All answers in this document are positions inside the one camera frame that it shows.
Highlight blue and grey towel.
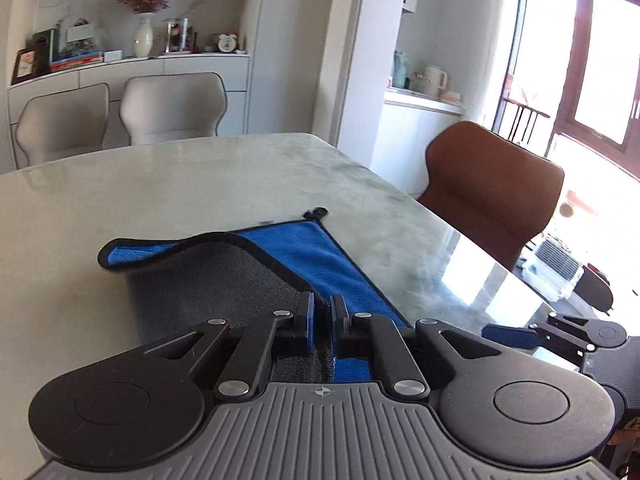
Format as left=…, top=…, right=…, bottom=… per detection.
left=98, top=207, right=408, bottom=382

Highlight white air heater unit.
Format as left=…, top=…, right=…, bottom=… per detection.
left=522, top=238, right=584, bottom=302

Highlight brown leather chair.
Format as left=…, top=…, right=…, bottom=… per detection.
left=418, top=122, right=565, bottom=270

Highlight white kitchen counter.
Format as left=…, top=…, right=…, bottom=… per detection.
left=370, top=89, right=464, bottom=198

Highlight teal kettle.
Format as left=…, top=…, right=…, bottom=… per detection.
left=392, top=50, right=409, bottom=89

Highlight white electric kettle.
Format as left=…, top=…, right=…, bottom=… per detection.
left=416, top=65, right=448, bottom=99

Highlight grey chair right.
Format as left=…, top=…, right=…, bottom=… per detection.
left=119, top=73, right=228, bottom=145

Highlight grey chair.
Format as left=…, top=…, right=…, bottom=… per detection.
left=15, top=84, right=110, bottom=166
left=119, top=73, right=228, bottom=145

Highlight white sideboard cabinet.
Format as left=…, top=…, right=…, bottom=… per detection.
left=8, top=54, right=250, bottom=168

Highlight grey chair left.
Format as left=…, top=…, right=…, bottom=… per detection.
left=15, top=84, right=110, bottom=166

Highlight small alarm clock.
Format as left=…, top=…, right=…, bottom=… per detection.
left=217, top=34, right=238, bottom=54

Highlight stack of books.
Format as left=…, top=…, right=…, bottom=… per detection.
left=49, top=51, right=103, bottom=73

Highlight clear glass display case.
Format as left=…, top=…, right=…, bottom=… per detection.
left=163, top=18, right=193, bottom=54

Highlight framed picture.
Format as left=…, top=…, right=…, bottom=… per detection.
left=11, top=48, right=37, bottom=84

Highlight white vase with flowers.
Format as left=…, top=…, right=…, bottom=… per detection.
left=118, top=0, right=170, bottom=58

